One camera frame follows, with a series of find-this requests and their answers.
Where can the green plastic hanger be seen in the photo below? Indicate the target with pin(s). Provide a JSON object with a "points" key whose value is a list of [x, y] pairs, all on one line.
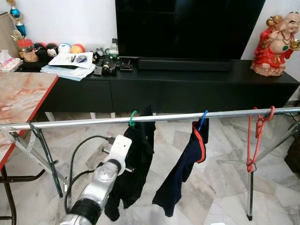
{"points": [[133, 117]]}

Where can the small black box device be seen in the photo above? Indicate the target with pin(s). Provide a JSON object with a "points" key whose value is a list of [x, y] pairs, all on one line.
{"points": [[126, 65]]}

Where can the jar with red lid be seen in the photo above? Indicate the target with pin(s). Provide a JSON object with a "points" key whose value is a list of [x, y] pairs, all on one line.
{"points": [[26, 49]]}

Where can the metal clothes rack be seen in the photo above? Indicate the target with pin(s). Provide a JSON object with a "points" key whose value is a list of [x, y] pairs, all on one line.
{"points": [[93, 122]]}

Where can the plain black shirt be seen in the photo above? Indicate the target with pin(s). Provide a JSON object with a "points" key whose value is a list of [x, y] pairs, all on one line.
{"points": [[136, 154]]}

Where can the orange plush ball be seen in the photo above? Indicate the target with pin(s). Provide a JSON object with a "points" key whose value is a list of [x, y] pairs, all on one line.
{"points": [[78, 48]]}

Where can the black TV cabinet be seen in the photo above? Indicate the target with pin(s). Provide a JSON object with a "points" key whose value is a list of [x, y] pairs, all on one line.
{"points": [[187, 91]]}

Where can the black white plush ball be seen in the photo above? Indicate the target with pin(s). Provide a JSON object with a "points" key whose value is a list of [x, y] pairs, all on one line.
{"points": [[52, 49]]}

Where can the black red plush ball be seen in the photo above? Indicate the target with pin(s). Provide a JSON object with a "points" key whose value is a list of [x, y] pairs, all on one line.
{"points": [[40, 48]]}

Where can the white blue plush ball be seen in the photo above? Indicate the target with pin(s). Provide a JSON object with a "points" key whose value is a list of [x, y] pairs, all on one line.
{"points": [[64, 48]]}

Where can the dark brown sofa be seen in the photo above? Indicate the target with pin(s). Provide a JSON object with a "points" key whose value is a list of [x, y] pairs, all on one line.
{"points": [[293, 154]]}

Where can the red plastic hanger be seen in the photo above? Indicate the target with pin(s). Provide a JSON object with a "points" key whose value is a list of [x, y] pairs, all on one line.
{"points": [[257, 131]]}

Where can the red laughing Buddha statue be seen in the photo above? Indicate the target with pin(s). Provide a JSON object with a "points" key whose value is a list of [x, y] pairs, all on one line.
{"points": [[272, 51]]}

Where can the blue gold trophy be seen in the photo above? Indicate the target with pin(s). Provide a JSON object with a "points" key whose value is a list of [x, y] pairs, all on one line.
{"points": [[18, 18]]}

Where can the clear plastic bottle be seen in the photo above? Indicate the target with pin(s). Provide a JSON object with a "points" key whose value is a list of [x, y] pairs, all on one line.
{"points": [[114, 47]]}

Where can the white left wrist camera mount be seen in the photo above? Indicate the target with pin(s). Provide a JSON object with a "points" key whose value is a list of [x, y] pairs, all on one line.
{"points": [[119, 147]]}

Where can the black flat television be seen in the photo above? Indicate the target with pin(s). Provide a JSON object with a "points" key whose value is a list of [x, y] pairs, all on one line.
{"points": [[187, 28]]}

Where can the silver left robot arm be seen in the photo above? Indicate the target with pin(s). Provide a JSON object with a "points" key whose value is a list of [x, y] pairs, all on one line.
{"points": [[98, 187]]}

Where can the black soundbar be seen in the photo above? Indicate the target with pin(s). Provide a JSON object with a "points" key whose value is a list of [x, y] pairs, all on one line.
{"points": [[185, 64]]}

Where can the blue plastic hanger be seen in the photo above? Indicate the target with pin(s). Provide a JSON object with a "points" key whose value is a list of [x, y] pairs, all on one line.
{"points": [[203, 118]]}

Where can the marble table with red edge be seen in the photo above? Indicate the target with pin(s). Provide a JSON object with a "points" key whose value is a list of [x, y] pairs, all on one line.
{"points": [[18, 98]]}

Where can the stack of white papers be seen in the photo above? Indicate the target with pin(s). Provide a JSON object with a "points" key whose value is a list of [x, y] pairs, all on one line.
{"points": [[65, 65]]}

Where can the black desk gadget cluster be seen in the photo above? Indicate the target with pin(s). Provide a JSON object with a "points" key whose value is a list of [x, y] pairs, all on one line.
{"points": [[107, 67]]}

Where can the navy shirt with red collar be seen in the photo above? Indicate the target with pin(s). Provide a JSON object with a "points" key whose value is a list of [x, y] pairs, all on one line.
{"points": [[180, 173]]}

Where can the pink tissue pack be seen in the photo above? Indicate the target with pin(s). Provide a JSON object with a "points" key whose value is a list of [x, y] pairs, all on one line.
{"points": [[9, 63]]}

